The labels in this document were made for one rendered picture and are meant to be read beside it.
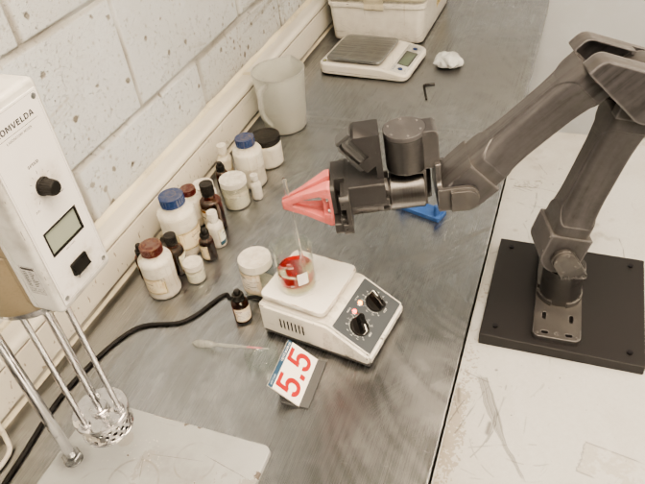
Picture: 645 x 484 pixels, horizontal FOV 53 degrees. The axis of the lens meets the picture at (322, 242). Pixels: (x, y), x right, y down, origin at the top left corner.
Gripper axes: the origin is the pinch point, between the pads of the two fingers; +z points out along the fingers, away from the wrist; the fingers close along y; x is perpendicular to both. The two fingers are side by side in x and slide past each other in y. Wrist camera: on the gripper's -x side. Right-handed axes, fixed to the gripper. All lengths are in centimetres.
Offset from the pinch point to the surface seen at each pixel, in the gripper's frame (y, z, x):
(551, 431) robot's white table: 23.5, -32.9, 27.2
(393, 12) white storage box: -109, -22, 17
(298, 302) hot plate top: 3.9, 1.5, 16.4
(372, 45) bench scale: -98, -15, 22
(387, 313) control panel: 2.7, -12.0, 22.5
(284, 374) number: 13.3, 4.3, 22.0
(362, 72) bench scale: -88, -11, 24
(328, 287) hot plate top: 1.2, -3.3, 16.7
